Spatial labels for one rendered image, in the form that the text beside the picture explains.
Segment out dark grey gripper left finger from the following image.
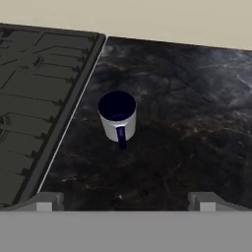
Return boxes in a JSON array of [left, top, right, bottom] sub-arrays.
[[5, 192, 65, 212]]

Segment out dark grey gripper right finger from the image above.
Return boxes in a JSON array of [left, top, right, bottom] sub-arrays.
[[187, 191, 250, 212]]

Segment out dark grey hob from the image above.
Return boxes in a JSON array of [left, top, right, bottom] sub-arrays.
[[0, 23, 107, 209]]

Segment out white mug with blue handle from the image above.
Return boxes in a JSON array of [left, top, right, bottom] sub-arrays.
[[96, 90, 138, 151]]

